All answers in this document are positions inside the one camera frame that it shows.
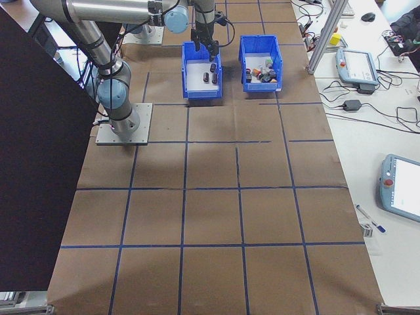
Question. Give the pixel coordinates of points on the blue bin with black buttons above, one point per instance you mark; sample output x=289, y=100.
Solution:
x=201, y=95

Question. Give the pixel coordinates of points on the white foam liner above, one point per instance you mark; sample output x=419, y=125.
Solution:
x=254, y=62
x=196, y=82

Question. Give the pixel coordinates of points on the blue bin with mixed buttons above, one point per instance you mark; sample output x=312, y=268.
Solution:
x=262, y=87

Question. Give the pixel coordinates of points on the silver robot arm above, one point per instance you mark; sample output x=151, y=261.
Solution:
x=115, y=8

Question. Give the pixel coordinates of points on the white blue pen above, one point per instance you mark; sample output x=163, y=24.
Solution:
x=370, y=218

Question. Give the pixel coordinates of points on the black cylindrical push button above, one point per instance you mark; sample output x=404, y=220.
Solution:
x=206, y=77
x=212, y=68
x=215, y=78

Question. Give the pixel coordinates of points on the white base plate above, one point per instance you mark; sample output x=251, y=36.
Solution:
x=141, y=131
x=157, y=37

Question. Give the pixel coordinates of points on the circuit board cluster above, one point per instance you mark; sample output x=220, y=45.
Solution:
x=401, y=44

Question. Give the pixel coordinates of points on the grey-blue teach pendant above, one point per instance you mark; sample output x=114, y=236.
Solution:
x=402, y=188
x=356, y=67

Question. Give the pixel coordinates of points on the aluminium profile post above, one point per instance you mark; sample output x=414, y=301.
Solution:
x=325, y=36

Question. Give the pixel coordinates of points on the black computer mouse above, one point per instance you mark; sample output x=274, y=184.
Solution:
x=368, y=16

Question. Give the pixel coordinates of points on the black power adapter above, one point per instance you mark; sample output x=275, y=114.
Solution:
x=365, y=89
x=352, y=105

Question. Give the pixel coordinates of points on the black frame cover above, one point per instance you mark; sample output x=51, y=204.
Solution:
x=33, y=164

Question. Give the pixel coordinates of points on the black bag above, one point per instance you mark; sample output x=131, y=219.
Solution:
x=407, y=19

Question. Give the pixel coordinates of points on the grey push button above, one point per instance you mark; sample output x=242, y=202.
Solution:
x=272, y=70

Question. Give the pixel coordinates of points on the orange push button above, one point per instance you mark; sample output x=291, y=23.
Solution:
x=254, y=71

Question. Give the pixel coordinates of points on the aluminium profile bar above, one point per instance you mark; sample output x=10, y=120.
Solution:
x=26, y=309
x=398, y=309

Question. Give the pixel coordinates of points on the black round push button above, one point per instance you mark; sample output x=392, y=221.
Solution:
x=270, y=79

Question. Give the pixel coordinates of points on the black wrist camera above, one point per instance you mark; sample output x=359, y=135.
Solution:
x=221, y=17

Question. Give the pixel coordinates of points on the yellow cube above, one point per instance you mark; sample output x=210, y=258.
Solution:
x=335, y=39

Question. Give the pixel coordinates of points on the white keyboard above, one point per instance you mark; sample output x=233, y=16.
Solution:
x=348, y=9

